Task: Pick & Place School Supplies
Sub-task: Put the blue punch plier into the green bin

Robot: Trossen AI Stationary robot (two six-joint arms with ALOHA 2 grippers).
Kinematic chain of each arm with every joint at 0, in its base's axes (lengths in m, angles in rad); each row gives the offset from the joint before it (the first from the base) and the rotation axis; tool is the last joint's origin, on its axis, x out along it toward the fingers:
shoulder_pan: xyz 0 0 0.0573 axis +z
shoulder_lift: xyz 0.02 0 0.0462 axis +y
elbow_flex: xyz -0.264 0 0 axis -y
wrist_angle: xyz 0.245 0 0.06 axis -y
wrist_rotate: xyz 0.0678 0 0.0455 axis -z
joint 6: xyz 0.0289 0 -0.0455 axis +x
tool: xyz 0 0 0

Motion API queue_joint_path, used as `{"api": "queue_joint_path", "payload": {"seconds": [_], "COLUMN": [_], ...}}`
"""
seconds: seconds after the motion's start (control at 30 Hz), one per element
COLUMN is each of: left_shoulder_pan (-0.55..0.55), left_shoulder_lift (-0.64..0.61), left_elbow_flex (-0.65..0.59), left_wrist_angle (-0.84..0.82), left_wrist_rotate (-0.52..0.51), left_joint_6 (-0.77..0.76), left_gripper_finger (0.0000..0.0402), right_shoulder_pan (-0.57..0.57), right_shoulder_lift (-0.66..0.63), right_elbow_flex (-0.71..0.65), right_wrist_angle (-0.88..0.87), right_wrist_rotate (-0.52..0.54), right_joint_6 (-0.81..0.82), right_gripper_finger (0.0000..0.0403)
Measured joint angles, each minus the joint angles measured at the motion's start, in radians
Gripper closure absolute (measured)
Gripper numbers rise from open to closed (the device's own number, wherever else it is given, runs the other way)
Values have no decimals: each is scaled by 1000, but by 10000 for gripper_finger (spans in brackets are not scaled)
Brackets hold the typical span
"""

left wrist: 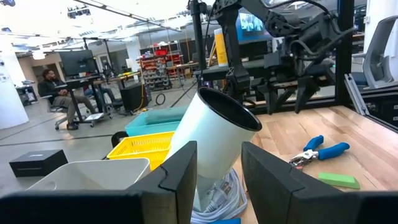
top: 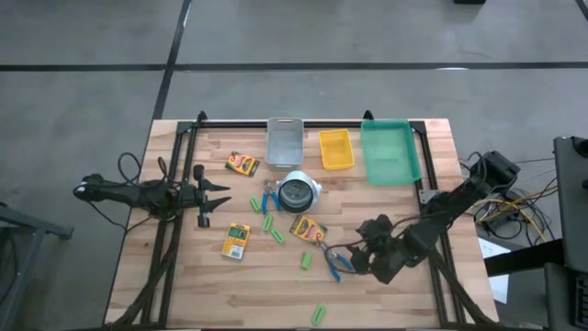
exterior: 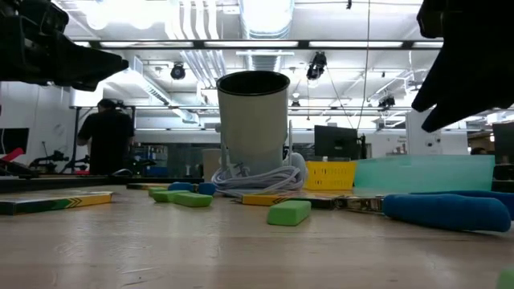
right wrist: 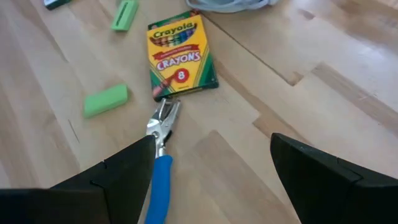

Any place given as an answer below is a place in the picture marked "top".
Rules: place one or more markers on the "black floor object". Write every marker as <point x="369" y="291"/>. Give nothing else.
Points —
<point x="468" y="1"/>

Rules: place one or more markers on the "grey plastic bin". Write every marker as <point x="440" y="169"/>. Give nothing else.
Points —
<point x="285" y="144"/>

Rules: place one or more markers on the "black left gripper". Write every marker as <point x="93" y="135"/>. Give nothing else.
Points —
<point x="190" y="197"/>

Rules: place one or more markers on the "black equipment cabinet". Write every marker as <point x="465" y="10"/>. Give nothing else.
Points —
<point x="572" y="207"/>

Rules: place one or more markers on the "black desk beam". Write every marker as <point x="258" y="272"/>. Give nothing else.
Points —
<point x="519" y="258"/>

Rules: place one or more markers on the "black equipment case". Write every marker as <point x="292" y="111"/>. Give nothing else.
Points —
<point x="565" y="299"/>

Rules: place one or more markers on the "green plastic tray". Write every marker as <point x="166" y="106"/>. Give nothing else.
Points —
<point x="390" y="151"/>

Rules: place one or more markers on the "white paper sheet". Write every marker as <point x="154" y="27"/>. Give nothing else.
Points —
<point x="491" y="250"/>
<point x="500" y="287"/>

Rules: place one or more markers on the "yellow plastic basket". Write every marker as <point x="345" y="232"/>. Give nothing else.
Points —
<point x="336" y="149"/>

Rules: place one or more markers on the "grey metal bracket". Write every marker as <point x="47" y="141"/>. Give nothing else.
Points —
<point x="429" y="195"/>

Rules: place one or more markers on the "yellow green crayon box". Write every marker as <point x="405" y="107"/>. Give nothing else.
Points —
<point x="235" y="241"/>
<point x="308" y="229"/>
<point x="242" y="164"/>

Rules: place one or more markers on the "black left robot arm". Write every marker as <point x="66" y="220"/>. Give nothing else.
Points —
<point x="119" y="193"/>

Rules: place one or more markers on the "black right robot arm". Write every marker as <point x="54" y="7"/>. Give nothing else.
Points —
<point x="459" y="193"/>

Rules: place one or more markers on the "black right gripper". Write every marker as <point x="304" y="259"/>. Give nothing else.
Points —
<point x="390" y="257"/>

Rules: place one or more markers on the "black aluminium table frame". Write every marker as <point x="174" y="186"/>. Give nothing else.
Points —
<point x="229" y="124"/>

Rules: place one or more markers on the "grey metal stand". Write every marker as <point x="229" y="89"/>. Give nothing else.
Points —
<point x="37" y="224"/>

